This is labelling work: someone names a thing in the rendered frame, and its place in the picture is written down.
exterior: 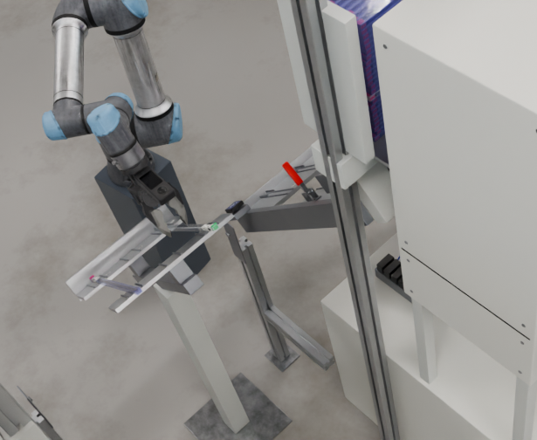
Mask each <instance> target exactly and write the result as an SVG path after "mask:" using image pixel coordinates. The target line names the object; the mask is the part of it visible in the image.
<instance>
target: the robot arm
mask: <svg viewBox="0 0 537 440"><path fill-rule="evenodd" d="M147 15H148V4H147V2H146V0H61V1H60V2H59V5H58V6H57V8H56V10H55V12H54V15H53V18H52V35H53V36H54V37H55V57H54V84H53V109H52V110H50V111H48V112H45V113H44V114H43V116H42V124H43V129H44V131H45V135H46V136H47V137H48V139H50V140H52V141H59V140H67V139H68V138H72V137H77V136H81V135H87V134H94V135H95V138H96V140H97V142H98V143H99V144H100V147H101V149H102V151H103V153H104V155H105V157H106V158H107V173H108V175H109V177H110V179H111V181H112V182H113V183H114V184H115V185H117V186H120V187H124V188H127V189H128V191H129V192H130V194H131V195H132V197H133V198H134V199H135V201H136V202H137V203H138V204H139V205H140V206H142V212H143V214H144V215H145V217H146V218H147V219H148V220H149V221H151V222H152V223H153V224H154V225H155V227H156V228H157V229H158V230H159V231H160V232H162V233H163V234H164V235H166V236H168V237H172V233H171V230H169V228H168V226H167V224H166V223H165V222H164V220H163V214H162V211H161V210H158V209H154V208H153V207H156V208H157V207H158V203H159V204H160V205H161V206H163V205H164V204H165V203H166V204H167V205H168V206H169V207H171V208H173V209H174V210H175V211H176V214H178V215H179V216H180V218H181V220H182V221H183V222H184V224H188V218H187V214H186V210H185V208H184V205H183V201H182V198H181V195H180V193H179V191H178V190H177V189H176V188H175V187H174V186H172V185H171V184H170V182H165V179H162V178H161V177H160V176H159V175H157V174H156V172H154V170H155V160H154V158H153V156H152V155H151V153H150V152H149V151H148V150H147V148H152V147H156V146H161V145H166V144H170V143H174V142H178V141H180V140H181V139H182V113H181V108H180V105H179V104H178V103H174V104H173V102H172V99H171V98H170V97H169V96H168V95H166V94H164V91H163V89H162V84H161V81H160V79H159V76H158V73H157V71H156V68H155V63H154V60H153V58H152V55H151V52H150V50H149V47H148V42H147V40H146V36H145V33H144V30H143V28H142V27H143V25H144V24H145V22H146V19H145V17H146V16H147ZM100 26H104V29H105V32H106V34H107V35H109V36H112V37H114V42H115V44H116V46H117V49H118V52H119V54H120V58H121V61H122V64H123V66H124V69H125V71H126V74H127V78H128V81H129V83H130V86H131V88H132V91H133V94H134V97H135V100H136V103H137V104H136V105H135V107H134V105H133V102H132V100H131V99H130V98H129V97H128V96H127V95H126V94H124V93H112V94H110V95H109V96H107V97H106V98H105V100H102V101H97V102H93V103H88V104H84V105H83V90H84V40H85V39H86V37H87V35H88V30H89V29H91V28H95V27H100ZM133 110H134V111H133ZM132 187H133V188H132ZM136 199H137V200H136Z"/></svg>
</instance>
